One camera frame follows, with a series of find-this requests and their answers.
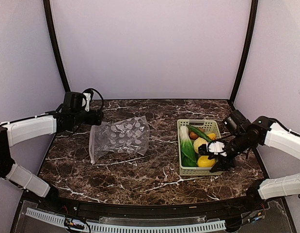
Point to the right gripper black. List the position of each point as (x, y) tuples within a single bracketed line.
[(224, 163)]

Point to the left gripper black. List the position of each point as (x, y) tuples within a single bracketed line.
[(91, 120)]

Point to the bok choy toy green white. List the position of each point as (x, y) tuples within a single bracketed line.
[(188, 158)]

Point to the pale green plastic basket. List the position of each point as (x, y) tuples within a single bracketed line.
[(210, 126)]

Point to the clear dotted zip top bag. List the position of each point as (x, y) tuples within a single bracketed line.
[(127, 136)]

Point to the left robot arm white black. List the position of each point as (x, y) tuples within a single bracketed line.
[(74, 111)]

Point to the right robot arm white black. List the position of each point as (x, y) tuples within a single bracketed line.
[(270, 135)]

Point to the beige wrinkled round food toy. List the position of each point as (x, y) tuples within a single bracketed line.
[(197, 143)]

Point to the yellow lemon toy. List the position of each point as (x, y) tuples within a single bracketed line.
[(204, 161)]

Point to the orange yellow pepper toy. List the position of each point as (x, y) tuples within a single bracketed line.
[(212, 136)]

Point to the brown potato toy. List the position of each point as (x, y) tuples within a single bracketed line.
[(193, 135)]

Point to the green cucumber toy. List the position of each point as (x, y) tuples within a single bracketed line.
[(199, 132)]

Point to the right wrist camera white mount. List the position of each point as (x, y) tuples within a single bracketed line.
[(212, 148)]

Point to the black front rail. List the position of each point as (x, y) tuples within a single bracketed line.
[(94, 210)]

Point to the white slotted cable duct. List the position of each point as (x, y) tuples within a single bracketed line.
[(129, 225)]

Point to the left black frame post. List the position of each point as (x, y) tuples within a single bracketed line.
[(55, 45)]

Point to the black frame post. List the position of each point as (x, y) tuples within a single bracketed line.
[(55, 45), (245, 52)]

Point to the right black frame post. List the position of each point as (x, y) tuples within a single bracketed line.
[(245, 52)]

